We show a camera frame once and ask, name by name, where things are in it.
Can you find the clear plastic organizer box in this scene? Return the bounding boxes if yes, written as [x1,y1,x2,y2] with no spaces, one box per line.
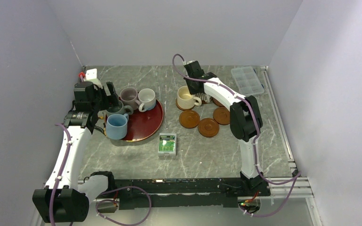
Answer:
[231,66,264,96]

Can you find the grey-green ceramic mug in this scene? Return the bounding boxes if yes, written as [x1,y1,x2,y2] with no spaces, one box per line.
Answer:
[105,101,133,117]

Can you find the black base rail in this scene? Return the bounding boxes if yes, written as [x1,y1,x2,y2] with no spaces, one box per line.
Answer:
[98,177,271,210]

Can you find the brown wooden coaster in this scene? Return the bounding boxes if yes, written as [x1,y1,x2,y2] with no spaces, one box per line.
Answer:
[213,107,230,125]
[197,118,219,137]
[179,110,200,129]
[212,98,224,107]
[176,100,194,111]

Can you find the mauve ceramic mug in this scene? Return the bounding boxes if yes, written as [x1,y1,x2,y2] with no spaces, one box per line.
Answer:
[120,88,141,110]

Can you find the green label plastic box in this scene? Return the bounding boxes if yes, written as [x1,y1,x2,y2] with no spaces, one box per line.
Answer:
[158,133,177,157]

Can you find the white ceramic mug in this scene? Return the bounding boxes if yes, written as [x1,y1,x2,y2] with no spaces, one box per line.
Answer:
[135,89,156,112]

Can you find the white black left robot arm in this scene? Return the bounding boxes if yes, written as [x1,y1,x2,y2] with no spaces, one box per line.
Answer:
[32,81,119,226]

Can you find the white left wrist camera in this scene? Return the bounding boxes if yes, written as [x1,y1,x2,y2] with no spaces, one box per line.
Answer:
[78,68,103,89]

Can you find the grey ribbed ceramic cup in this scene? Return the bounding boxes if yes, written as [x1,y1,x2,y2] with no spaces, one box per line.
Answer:
[197,93,212,104]

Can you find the aluminium frame rail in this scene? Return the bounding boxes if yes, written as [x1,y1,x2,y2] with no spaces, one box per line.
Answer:
[257,66,323,226]

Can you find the light blue ceramic mug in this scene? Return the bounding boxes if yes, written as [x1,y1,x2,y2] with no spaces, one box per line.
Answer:
[106,113,129,140]

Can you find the cream ribbed ceramic mug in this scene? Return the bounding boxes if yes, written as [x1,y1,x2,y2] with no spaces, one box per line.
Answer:
[177,86,202,108]

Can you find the dark red round tray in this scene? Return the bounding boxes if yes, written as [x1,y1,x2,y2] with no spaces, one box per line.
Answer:
[122,99,164,142]

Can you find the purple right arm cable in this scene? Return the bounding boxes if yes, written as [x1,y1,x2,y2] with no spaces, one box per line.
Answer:
[172,54,302,218]

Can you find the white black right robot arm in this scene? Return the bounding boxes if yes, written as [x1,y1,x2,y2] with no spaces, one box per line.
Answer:
[183,61,263,195]

